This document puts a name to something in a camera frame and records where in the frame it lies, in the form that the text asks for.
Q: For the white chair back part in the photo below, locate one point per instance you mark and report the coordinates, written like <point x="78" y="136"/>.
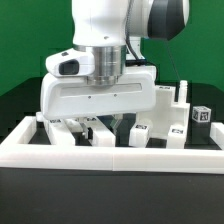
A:
<point x="62" y="131"/>

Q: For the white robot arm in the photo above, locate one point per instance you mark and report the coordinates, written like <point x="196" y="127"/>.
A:
<point x="92" y="78"/>

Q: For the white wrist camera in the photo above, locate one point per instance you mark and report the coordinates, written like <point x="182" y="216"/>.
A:
<point x="70" y="63"/>

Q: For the white U-shaped fence frame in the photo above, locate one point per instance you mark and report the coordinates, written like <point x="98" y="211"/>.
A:
<point x="62" y="153"/>

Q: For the white chair seat part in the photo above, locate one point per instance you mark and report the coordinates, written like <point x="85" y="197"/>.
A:
<point x="167" y="111"/>

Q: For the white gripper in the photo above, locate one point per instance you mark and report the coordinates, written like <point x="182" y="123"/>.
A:
<point x="63" y="98"/>

